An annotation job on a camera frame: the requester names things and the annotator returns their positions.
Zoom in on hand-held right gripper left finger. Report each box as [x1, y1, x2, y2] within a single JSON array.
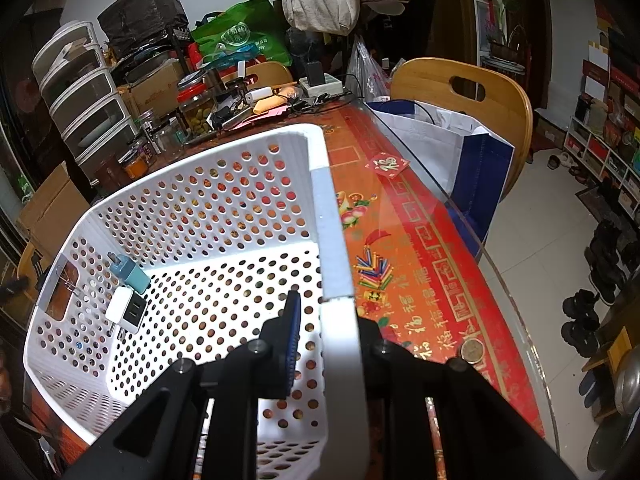
[[62, 290, 303, 480]]

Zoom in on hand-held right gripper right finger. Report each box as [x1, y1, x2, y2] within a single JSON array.
[[356, 317, 581, 480]]

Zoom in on white perforated plastic basket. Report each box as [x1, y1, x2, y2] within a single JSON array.
[[22, 124, 371, 480]]

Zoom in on brass coin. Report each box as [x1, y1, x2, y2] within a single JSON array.
[[460, 339, 485, 365]]

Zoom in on white charger plug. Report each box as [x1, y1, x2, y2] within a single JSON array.
[[104, 287, 151, 342]]

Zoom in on teal charger plug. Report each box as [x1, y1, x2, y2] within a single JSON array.
[[109, 254, 150, 295]]

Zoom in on red square paper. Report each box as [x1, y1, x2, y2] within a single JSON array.
[[364, 155, 411, 178]]

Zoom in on white and blue paper bag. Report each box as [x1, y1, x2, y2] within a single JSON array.
[[366, 99, 516, 246]]

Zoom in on row of dark shoes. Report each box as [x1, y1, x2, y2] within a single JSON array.
[[560, 175, 640, 361]]

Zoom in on silver binder clip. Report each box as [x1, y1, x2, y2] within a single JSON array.
[[52, 262, 83, 297]]

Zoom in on empty glass jar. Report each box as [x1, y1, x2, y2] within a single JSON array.
[[152, 117, 188, 161]]

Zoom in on yellow orange packet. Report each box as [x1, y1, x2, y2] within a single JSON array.
[[252, 94, 291, 113]]

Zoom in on small orange jar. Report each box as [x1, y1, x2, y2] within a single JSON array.
[[117, 137, 151, 181]]

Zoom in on brown ceramic jar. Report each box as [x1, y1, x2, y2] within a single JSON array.
[[90, 157, 126, 193]]

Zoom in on glass pickle jar red lid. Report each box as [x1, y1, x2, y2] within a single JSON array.
[[176, 82, 218, 136]]

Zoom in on white power strip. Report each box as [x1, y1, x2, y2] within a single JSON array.
[[299, 74, 346, 97]]

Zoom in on dark doormat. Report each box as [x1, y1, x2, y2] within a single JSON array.
[[575, 187, 616, 221]]

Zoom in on open cardboard box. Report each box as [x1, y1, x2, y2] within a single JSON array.
[[15, 161, 91, 256]]

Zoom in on clear plastic bag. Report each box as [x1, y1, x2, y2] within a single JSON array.
[[347, 35, 391, 103]]

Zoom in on green shopping bag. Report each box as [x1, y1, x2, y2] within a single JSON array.
[[191, 0, 293, 68]]

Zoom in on white cubby shelf unit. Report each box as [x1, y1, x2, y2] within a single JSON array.
[[565, 25, 640, 221]]

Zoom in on white plastic drawer tower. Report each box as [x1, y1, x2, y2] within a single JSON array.
[[31, 20, 138, 181]]

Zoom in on potted plant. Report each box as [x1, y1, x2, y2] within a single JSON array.
[[480, 0, 531, 66]]

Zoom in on black fabric bag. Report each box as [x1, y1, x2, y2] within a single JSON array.
[[97, 0, 191, 56]]

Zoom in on wooden chair with handle slot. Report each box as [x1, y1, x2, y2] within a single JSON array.
[[17, 242, 56, 321], [390, 57, 533, 201], [220, 61, 296, 91]]

